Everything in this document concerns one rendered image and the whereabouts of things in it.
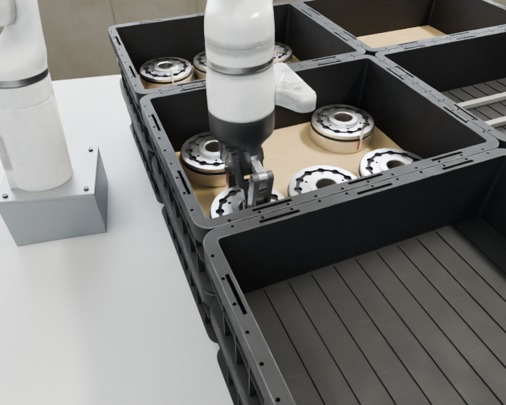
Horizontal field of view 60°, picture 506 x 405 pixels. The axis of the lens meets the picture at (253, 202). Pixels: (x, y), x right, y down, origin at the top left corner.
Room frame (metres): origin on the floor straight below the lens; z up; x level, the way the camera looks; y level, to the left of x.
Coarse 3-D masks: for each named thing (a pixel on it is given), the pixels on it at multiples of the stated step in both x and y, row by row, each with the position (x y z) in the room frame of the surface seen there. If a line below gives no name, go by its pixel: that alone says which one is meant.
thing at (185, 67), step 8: (144, 64) 0.84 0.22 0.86; (152, 64) 0.84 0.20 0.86; (184, 64) 0.84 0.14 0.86; (144, 72) 0.80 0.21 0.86; (152, 72) 0.80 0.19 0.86; (168, 72) 0.80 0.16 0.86; (176, 72) 0.80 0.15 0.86; (184, 72) 0.80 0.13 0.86; (152, 80) 0.78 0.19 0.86; (160, 80) 0.77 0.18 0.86; (168, 80) 0.77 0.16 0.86
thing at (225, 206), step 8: (224, 192) 0.44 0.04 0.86; (232, 192) 0.45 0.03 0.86; (240, 192) 0.44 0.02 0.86; (248, 192) 0.44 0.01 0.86; (272, 192) 0.44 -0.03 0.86; (216, 200) 0.43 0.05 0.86; (224, 200) 0.43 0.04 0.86; (232, 200) 0.43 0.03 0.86; (272, 200) 0.43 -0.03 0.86; (216, 208) 0.41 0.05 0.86; (224, 208) 0.41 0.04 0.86; (216, 216) 0.40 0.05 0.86
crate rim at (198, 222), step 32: (320, 64) 0.69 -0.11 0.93; (384, 64) 0.69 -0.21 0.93; (160, 96) 0.58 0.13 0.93; (160, 128) 0.49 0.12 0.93; (480, 128) 0.49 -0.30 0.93; (448, 160) 0.42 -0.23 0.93; (192, 192) 0.36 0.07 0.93; (320, 192) 0.36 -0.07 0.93; (192, 224) 0.32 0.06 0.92; (224, 224) 0.31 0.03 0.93
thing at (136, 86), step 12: (300, 12) 0.94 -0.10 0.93; (120, 24) 0.86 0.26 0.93; (132, 24) 0.86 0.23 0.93; (144, 24) 0.87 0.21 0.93; (156, 24) 0.88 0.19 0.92; (324, 24) 0.86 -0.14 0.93; (336, 36) 0.81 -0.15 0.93; (120, 48) 0.75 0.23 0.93; (360, 48) 0.75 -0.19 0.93; (120, 60) 0.71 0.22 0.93; (312, 60) 0.70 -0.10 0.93; (324, 60) 0.70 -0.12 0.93; (132, 72) 0.68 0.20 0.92; (132, 84) 0.62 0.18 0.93; (180, 84) 0.62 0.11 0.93; (192, 84) 0.61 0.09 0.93
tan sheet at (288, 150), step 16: (288, 128) 0.65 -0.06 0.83; (304, 128) 0.65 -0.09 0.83; (272, 144) 0.60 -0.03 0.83; (288, 144) 0.60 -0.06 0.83; (304, 144) 0.60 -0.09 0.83; (384, 144) 0.60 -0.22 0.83; (272, 160) 0.56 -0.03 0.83; (288, 160) 0.56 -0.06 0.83; (304, 160) 0.56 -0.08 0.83; (320, 160) 0.56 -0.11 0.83; (336, 160) 0.56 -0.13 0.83; (352, 160) 0.56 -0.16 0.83; (288, 176) 0.52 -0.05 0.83; (208, 192) 0.48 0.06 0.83; (208, 208) 0.45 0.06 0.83
